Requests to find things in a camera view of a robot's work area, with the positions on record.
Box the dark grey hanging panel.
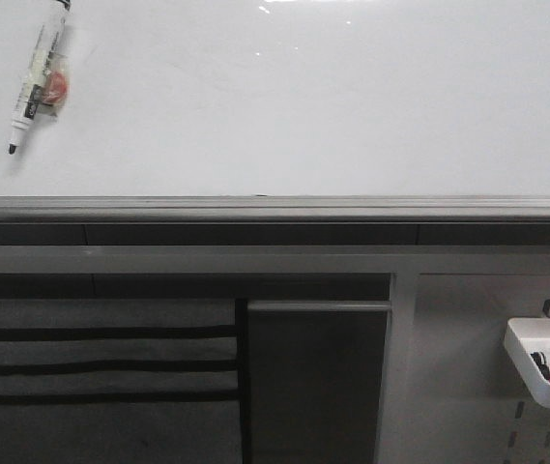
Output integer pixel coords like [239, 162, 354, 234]
[248, 301, 390, 463]

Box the white black-tipped whiteboard marker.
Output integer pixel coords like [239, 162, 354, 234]
[8, 0, 72, 155]

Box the grey fabric pocket organizer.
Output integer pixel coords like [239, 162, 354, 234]
[0, 299, 246, 463]

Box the white slotted pegboard panel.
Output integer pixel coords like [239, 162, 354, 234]
[375, 275, 550, 463]

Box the white whiteboard with metal frame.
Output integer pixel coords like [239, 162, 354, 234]
[0, 1, 550, 221]

